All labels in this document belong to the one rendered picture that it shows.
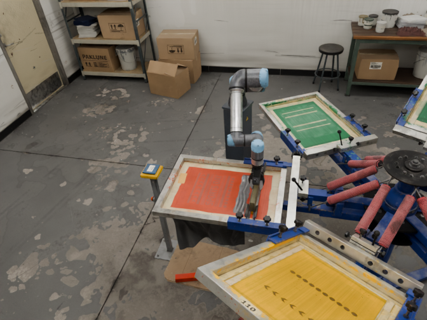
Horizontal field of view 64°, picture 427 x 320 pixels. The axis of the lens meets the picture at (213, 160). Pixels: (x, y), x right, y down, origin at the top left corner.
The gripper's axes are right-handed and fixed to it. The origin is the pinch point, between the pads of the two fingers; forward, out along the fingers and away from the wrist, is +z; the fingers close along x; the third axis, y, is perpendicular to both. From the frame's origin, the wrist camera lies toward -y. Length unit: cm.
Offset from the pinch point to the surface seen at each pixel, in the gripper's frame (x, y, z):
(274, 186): -10.5, 9.8, 5.3
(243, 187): 9.5, 4.3, 4.5
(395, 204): -79, -7, -7
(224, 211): 17.3, -17.7, 5.3
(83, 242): 162, 4, 101
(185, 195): 45.8, -9.2, 5.3
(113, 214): 151, 42, 101
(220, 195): 22.7, -4.5, 5.3
